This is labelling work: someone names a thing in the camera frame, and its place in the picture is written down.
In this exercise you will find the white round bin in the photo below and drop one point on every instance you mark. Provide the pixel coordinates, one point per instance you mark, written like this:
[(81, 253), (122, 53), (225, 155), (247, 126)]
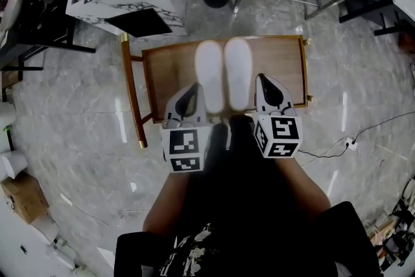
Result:
[(45, 228), (6, 113), (13, 163)]

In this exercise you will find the person's black printed shirt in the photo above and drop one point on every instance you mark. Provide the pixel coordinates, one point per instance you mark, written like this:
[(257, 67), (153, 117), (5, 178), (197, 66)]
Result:
[(246, 249)]

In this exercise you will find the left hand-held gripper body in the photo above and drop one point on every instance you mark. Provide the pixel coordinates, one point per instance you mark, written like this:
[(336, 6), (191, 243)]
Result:
[(184, 146)]

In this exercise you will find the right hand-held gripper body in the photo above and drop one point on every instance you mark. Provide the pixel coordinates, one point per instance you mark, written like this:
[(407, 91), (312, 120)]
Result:
[(282, 133)]

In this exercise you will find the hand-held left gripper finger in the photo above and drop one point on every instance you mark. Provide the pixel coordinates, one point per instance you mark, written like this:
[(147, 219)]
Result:
[(202, 110), (170, 113)]

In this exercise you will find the person's black trousers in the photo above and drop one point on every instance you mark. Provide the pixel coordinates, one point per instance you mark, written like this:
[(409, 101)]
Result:
[(240, 178)]

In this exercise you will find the black metal table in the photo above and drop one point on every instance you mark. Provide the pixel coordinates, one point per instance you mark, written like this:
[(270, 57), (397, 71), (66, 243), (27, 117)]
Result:
[(42, 9)]

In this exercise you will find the person's left forearm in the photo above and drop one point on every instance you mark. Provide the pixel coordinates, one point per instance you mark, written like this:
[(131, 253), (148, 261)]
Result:
[(165, 201)]

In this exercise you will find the brown cardboard box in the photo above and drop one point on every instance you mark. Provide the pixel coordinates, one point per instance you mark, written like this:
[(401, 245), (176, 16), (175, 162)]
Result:
[(24, 201)]

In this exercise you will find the wooden shoe rack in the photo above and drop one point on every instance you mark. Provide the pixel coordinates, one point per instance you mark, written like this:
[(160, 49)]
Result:
[(279, 68)]

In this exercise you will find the person's right forearm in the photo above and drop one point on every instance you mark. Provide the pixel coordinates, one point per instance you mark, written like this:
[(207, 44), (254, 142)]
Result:
[(304, 191)]

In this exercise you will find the white power strip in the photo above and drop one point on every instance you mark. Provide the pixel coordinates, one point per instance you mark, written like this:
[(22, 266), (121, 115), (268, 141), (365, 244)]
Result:
[(351, 143)]

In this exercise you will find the white insole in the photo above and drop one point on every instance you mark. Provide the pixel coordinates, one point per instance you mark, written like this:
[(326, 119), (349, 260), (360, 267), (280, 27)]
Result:
[(239, 71), (209, 74)]

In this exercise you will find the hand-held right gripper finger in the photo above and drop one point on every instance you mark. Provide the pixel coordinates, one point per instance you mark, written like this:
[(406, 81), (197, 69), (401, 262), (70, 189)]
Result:
[(289, 103), (259, 103)]

